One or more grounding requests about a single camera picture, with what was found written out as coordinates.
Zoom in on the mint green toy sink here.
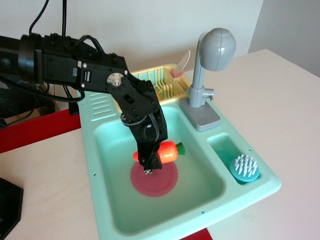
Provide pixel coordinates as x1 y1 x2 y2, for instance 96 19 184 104
76 62 282 240

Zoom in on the yellow toy plate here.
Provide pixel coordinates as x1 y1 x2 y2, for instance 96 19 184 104
155 91 162 101

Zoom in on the grey toy faucet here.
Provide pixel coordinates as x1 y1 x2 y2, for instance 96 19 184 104
179 27 237 132

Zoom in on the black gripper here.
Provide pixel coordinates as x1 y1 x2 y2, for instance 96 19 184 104
128 109 168 175

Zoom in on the teal scrub brush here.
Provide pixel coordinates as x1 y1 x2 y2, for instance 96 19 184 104
229 154 260 183

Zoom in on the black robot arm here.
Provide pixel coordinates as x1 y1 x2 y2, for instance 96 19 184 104
0 33 168 174

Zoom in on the pink toy plate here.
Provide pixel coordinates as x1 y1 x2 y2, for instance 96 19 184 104
130 162 179 198

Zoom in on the red board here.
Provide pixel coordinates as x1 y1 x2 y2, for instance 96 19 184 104
0 109 81 153

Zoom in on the black gooseneck cable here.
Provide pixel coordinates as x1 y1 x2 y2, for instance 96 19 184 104
59 0 80 116

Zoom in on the orange toy carrot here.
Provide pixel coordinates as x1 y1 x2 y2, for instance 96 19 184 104
132 140 187 165

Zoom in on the black bag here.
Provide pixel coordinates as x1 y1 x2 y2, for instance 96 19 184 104
0 81 55 119

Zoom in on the black base bottom left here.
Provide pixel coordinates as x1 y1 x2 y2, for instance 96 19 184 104
0 178 24 240

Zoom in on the yellow dish rack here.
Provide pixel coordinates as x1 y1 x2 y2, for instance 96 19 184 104
132 64 191 106

